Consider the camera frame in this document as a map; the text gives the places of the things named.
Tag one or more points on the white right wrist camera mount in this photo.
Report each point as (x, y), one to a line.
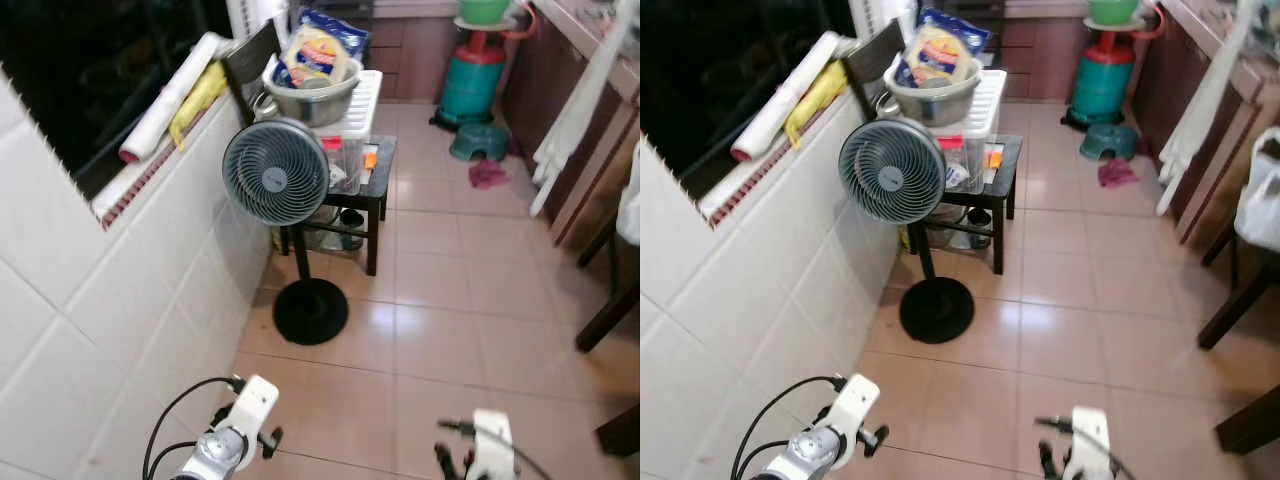
(492, 447)
(1088, 447)

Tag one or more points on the white plastic roll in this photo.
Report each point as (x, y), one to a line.
(170, 95)
(788, 97)

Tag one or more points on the small orange item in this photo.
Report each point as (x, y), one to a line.
(370, 158)
(993, 158)

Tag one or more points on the yellow cloth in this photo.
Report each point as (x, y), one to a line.
(815, 100)
(198, 100)

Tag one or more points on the clear white-lidded storage box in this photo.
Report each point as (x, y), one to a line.
(357, 125)
(978, 125)

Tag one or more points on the yellow and blue snack bag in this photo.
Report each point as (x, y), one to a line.
(940, 50)
(318, 50)

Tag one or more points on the dark window opening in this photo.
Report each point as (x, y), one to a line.
(710, 60)
(80, 60)

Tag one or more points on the grey standing fan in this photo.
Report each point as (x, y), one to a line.
(892, 172)
(275, 172)

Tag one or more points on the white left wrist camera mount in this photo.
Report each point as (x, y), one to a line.
(252, 405)
(853, 405)

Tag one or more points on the white plastic bag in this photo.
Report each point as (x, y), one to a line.
(1260, 195)
(630, 200)

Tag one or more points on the white hanging towel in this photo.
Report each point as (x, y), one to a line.
(580, 110)
(1205, 110)

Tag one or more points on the red cloth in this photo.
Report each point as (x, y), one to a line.
(487, 173)
(1116, 173)

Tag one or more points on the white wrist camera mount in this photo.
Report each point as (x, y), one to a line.
(252, 405)
(853, 405)
(1088, 447)
(492, 447)

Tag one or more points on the dark wooden table leg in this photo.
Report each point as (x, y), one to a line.
(1235, 305)
(608, 318)

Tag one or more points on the dark wooden furniture piece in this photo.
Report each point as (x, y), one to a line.
(622, 432)
(1252, 422)

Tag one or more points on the small dark side table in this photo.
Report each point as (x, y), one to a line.
(1003, 195)
(375, 195)

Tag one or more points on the green plastic bowl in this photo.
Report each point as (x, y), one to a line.
(484, 10)
(1113, 10)

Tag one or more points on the brown kitchen cabinet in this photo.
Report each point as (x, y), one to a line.
(1165, 70)
(540, 70)

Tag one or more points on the green gas cylinder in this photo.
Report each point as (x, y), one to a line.
(1100, 85)
(472, 85)

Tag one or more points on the large metal basin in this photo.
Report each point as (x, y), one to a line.
(935, 100)
(315, 100)

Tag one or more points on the green plastic stool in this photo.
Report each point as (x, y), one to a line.
(1108, 142)
(480, 142)

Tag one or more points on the dark wooden chair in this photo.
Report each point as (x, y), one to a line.
(870, 62)
(250, 65)

